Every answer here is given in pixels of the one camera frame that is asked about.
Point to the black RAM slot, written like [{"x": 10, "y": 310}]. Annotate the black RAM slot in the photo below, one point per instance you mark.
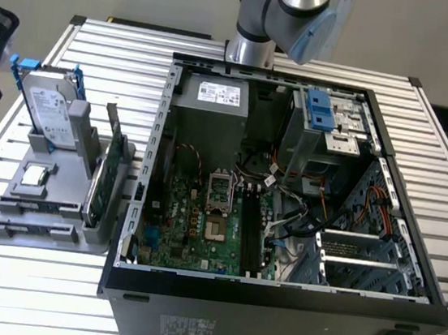
[
  {"x": 259, "y": 229},
  {"x": 248, "y": 227}
]

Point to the hard disk in blue carrier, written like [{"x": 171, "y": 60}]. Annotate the hard disk in blue carrier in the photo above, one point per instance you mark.
[{"x": 49, "y": 109}]

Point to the green motherboard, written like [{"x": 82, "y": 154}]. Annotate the green motherboard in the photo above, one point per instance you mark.
[{"x": 213, "y": 258}]

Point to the blue drive latch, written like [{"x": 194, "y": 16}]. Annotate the blue drive latch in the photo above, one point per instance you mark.
[{"x": 319, "y": 109}]

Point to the grey power supply unit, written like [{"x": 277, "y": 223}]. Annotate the grey power supply unit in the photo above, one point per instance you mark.
[{"x": 208, "y": 133}]

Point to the black open PC case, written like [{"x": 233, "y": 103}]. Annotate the black open PC case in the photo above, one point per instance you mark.
[{"x": 229, "y": 323}]

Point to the metal disk bay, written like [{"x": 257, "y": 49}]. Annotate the metal disk bay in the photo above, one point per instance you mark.
[{"x": 359, "y": 262}]

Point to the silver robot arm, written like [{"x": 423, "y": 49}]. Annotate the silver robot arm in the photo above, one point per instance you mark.
[{"x": 260, "y": 8}]

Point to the CPU socket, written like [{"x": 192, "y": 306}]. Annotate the CPU socket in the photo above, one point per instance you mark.
[{"x": 216, "y": 228}]

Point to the green graphics card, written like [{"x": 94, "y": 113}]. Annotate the green graphics card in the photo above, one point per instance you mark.
[{"x": 111, "y": 170}]

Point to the black case fan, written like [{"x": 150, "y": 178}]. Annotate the black case fan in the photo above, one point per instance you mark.
[{"x": 165, "y": 160}]

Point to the silver CPU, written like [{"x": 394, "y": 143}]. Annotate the silver CPU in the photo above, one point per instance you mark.
[{"x": 35, "y": 175}]

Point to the grey parts rack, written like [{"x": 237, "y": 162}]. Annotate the grey parts rack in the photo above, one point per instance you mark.
[{"x": 67, "y": 181}]

